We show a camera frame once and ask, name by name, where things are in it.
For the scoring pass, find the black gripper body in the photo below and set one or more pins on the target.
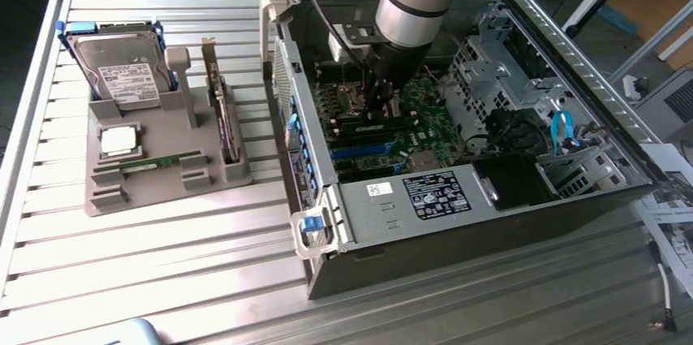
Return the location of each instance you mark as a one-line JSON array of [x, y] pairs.
[[394, 63]]

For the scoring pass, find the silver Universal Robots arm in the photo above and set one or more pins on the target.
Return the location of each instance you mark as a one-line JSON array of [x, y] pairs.
[[410, 0]]

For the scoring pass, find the dark RAM stick in slot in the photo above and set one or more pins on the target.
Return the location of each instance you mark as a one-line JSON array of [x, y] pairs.
[[367, 126]]

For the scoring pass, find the green RAM stick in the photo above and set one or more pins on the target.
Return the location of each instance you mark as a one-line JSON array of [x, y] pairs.
[[162, 161]]

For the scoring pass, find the green motherboard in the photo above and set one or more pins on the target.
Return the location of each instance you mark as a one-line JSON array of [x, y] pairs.
[[427, 146]]

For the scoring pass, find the metal disk bay cage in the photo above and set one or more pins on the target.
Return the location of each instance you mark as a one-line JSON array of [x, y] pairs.
[[503, 77]]

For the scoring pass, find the silver power supply unit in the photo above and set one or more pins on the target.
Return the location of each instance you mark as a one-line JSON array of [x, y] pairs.
[[389, 203]]

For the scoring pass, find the black fan shroud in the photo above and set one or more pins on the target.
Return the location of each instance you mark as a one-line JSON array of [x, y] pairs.
[[514, 184]]

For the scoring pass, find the blue case latch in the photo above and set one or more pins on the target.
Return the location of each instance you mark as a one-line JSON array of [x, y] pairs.
[[309, 224]]

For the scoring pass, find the open black PC case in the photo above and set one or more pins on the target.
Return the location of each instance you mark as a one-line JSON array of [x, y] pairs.
[[486, 239]]

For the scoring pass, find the white power strip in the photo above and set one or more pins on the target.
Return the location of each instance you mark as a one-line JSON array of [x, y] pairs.
[[634, 86]]

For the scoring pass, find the grey parts rack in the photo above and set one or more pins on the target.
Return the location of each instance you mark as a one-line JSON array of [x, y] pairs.
[[162, 191]]

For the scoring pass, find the silver hard disk drive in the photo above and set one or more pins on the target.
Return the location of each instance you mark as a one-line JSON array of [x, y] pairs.
[[121, 69]]

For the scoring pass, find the silver CPU chip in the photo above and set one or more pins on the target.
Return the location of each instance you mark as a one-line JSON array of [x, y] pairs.
[[120, 140]]

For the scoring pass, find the grey computer tower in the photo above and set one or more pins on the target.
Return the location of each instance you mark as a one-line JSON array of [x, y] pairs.
[[667, 105]]

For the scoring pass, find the printed paper sheets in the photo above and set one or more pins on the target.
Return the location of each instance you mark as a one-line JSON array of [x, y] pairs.
[[670, 215]]

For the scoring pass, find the light blue plastic object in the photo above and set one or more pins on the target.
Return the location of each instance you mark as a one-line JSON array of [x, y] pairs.
[[108, 333]]

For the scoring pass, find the wrist camera with black bracket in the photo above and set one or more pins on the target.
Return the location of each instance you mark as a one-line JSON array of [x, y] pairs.
[[351, 38]]

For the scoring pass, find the graphics card with metal bracket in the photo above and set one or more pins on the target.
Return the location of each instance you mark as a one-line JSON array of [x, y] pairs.
[[222, 117]]

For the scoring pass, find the blue disk carrier frame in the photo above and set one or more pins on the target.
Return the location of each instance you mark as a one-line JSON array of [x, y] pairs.
[[81, 28]]

